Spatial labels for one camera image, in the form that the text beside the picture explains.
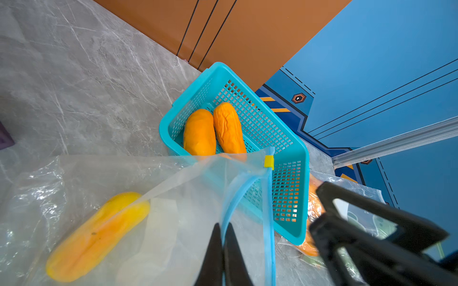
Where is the clear blue-zip bag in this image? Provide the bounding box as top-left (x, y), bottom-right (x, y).
top-left (278, 171), bottom-right (398, 269)

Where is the purple block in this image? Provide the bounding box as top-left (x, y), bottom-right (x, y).
top-left (0, 122), bottom-right (15, 150)

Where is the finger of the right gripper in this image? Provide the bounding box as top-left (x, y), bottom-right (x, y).
top-left (310, 214), bottom-right (458, 286)
top-left (316, 181), bottom-right (449, 253)

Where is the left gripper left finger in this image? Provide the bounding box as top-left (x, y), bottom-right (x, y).
top-left (194, 224), bottom-right (224, 286)

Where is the teal plastic basket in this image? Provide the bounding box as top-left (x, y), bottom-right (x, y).
top-left (159, 62), bottom-right (310, 245)

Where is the smooth orange basket mango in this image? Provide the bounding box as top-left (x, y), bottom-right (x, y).
top-left (184, 109), bottom-right (217, 156)

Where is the slim yellow mango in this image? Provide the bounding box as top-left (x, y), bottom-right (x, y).
top-left (45, 192), bottom-right (150, 282)

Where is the yellow top mango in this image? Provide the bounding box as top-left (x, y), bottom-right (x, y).
top-left (213, 102), bottom-right (246, 154)

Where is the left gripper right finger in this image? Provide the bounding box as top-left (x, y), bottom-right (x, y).
top-left (224, 223), bottom-right (254, 286)

